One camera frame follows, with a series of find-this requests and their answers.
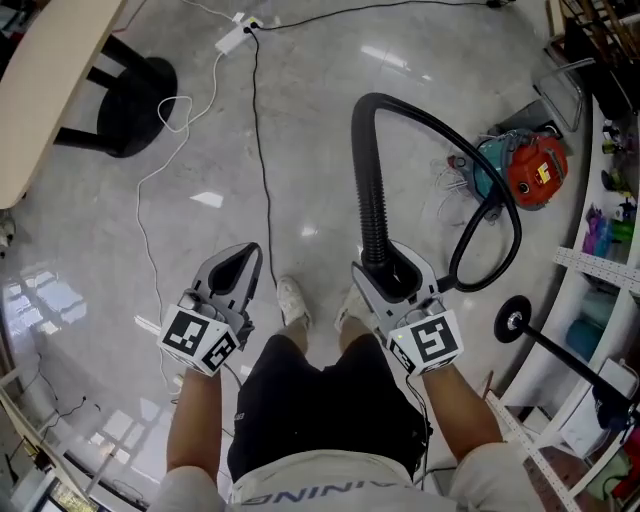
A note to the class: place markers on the person's left leg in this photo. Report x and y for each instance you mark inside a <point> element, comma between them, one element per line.
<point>299,335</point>

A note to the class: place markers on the person's white shirt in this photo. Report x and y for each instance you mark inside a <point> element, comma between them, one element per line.
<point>325,480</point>

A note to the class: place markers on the white storage box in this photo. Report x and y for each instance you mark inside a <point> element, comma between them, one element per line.
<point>585,420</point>

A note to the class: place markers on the teal roll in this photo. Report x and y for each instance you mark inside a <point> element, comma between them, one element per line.
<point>584,339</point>

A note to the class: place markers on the black pole stand round base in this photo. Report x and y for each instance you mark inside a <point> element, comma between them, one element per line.
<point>512,320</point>

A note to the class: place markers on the white perforated metal strip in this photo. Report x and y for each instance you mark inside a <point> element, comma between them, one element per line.
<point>595,267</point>

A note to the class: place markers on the person's right leg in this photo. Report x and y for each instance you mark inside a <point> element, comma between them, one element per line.
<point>352,335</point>

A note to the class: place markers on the long white power strip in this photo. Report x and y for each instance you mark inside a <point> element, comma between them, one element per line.
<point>230,42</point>

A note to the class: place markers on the person's right white shoe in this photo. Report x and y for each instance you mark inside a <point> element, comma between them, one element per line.
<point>352,307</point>

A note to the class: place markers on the small white power strip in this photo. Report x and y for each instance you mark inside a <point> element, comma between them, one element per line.
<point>178,382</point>

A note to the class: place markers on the person's left forearm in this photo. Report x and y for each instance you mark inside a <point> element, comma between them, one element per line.
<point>195,425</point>

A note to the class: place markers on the person's leg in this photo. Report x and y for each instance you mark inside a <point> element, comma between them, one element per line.
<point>352,335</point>
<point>299,335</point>

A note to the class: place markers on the black chair metal frame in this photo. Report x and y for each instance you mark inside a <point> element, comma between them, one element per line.
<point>605,85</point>

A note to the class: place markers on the computer monitor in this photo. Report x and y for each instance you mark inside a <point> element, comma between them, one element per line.
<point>70,500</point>

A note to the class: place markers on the white curved shelving unit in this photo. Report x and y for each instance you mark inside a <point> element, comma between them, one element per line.
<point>550,360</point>

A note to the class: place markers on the person's right forearm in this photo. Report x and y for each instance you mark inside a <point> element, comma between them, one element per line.
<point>460,415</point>

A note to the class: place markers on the navy cap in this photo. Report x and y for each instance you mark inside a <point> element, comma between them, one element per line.
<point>612,407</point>

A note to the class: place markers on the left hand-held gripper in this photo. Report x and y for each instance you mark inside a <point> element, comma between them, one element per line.
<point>187,332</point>

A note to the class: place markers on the wooden folding rack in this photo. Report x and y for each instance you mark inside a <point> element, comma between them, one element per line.
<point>600,20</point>

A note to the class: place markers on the red and teal vacuum cleaner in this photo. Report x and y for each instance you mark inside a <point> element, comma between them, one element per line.
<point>535,167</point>

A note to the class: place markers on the round beige table black base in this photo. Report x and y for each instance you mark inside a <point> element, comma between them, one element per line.
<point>45,90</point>

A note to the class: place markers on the person's white shoe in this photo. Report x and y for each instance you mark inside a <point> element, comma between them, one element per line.
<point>292,302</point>
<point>352,307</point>

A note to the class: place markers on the person's black shorts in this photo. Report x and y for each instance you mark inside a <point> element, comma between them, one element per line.
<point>310,410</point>

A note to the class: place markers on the purple toy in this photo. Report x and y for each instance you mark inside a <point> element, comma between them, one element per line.
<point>595,230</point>

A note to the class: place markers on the person's left white shoe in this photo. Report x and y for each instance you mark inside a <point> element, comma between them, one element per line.
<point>292,302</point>

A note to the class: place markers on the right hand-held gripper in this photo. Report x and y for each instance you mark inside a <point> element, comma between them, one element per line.
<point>430,340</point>

